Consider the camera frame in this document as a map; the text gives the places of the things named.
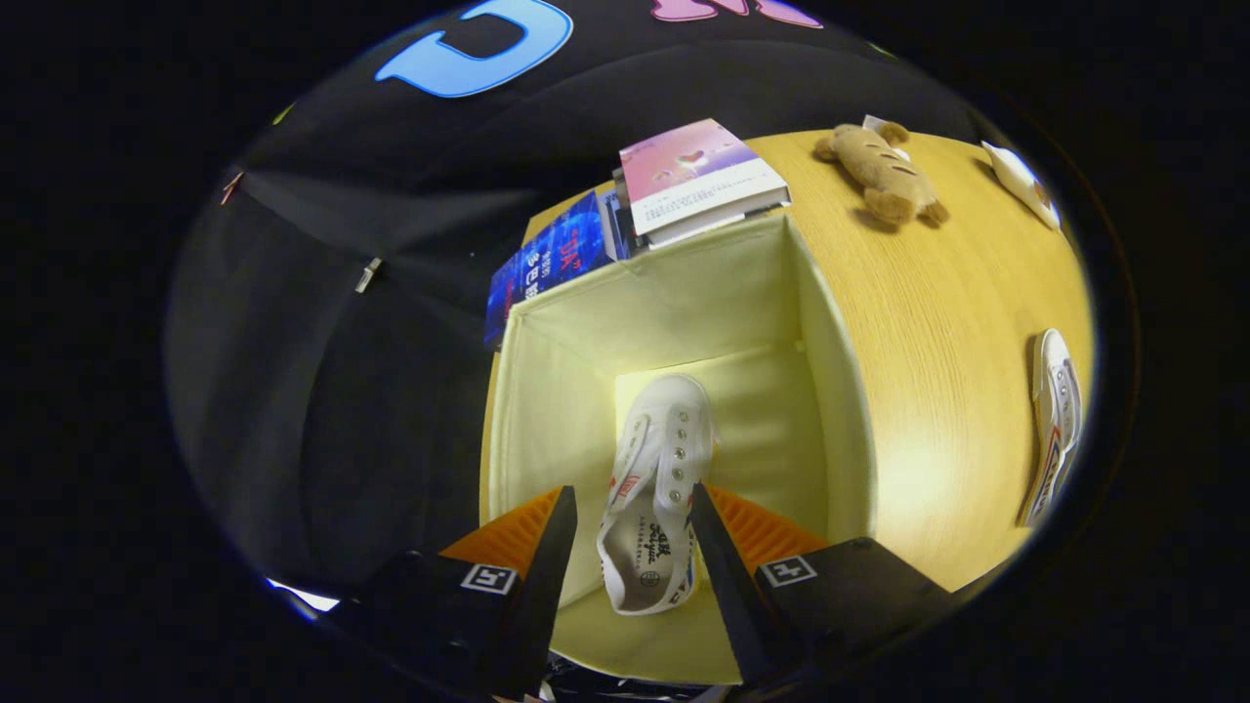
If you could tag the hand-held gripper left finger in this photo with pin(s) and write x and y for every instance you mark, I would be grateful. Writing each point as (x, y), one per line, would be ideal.
(542, 596)

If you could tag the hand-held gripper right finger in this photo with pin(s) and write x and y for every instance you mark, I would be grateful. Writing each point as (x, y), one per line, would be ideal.
(728, 586)

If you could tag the white canvas shoe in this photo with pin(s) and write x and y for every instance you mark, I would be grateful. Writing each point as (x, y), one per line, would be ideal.
(1057, 420)
(664, 449)

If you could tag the pale fabric storage box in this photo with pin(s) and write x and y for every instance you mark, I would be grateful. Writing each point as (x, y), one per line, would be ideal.
(684, 303)

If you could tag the black backdrop cloth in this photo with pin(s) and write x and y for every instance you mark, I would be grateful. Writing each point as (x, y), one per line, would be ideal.
(342, 391)

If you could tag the blue cover book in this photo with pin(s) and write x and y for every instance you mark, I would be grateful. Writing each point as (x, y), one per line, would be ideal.
(552, 259)

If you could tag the silver clip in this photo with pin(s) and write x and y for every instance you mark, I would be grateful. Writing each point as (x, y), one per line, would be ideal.
(368, 274)

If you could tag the white paperback book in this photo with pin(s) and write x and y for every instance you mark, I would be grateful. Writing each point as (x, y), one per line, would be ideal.
(723, 220)

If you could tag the grey blue book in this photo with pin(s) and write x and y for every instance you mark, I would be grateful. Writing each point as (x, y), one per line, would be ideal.
(620, 225)

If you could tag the pink cover book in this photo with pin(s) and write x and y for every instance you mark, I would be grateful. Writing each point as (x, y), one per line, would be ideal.
(698, 171)

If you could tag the brown plush toy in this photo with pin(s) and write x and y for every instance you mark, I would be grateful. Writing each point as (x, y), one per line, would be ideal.
(884, 176)

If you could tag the white plush toy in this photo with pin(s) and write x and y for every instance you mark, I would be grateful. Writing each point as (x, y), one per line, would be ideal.
(1020, 181)

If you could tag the red clip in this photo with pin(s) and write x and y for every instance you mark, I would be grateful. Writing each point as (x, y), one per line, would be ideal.
(231, 187)

